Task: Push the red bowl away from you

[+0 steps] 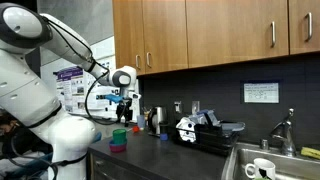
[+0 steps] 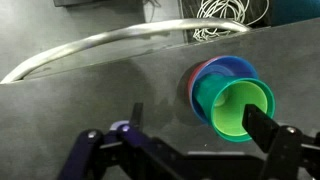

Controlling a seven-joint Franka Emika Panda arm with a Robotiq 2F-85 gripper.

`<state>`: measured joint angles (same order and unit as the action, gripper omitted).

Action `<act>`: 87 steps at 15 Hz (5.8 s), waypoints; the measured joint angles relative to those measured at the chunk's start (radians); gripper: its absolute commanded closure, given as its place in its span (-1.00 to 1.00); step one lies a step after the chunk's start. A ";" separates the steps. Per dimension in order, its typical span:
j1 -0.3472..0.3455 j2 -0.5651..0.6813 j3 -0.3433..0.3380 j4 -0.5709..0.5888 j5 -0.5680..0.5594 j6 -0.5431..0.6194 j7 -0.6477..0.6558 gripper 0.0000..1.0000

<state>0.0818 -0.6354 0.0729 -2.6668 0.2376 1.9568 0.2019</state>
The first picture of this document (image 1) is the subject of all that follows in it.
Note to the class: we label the blue plastic bowl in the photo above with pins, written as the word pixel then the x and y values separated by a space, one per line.
pixel 111 143

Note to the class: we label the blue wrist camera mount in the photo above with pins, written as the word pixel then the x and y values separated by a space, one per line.
pixel 114 98

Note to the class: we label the yellow sponge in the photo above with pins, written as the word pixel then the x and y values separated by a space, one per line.
pixel 310 152

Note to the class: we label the whiteboard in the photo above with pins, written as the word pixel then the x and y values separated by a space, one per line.
pixel 100 53

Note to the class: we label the white round dish in rack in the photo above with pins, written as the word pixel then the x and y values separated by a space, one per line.
pixel 185 129

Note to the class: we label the red plastic bowl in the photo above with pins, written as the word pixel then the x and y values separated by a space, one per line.
pixel 117 149

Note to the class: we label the stainless steel kettle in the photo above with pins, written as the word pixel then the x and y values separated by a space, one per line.
pixel 158 119

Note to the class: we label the wall power outlet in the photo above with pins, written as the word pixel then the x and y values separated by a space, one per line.
pixel 195 107
pixel 178 107

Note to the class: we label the grey lid in rack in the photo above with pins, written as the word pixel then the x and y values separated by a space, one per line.
pixel 233 126

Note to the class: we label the small metal sink fitting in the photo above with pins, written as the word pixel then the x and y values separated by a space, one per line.
pixel 264 144

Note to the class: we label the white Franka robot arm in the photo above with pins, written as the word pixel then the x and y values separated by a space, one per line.
pixel 66 140

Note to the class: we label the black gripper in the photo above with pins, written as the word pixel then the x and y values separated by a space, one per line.
pixel 125 107

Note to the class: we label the white wall sign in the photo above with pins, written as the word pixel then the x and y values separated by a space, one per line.
pixel 261 92

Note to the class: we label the research poster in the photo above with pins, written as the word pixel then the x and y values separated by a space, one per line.
pixel 70 88

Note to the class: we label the white mug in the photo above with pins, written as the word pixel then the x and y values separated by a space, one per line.
pixel 263 169

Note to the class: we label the translucent blue cup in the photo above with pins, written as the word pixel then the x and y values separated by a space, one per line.
pixel 141 122

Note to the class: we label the small blue cup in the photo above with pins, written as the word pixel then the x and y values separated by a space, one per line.
pixel 163 137

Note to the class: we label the metal sink faucet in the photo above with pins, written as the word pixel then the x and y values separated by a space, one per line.
pixel 285 133

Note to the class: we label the stainless steel sink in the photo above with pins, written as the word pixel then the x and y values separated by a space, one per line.
pixel 293 166

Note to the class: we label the wooden upper cabinets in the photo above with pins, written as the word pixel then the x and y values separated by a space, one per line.
pixel 216 30

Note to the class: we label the seated person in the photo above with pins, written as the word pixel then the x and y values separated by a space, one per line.
pixel 10 125

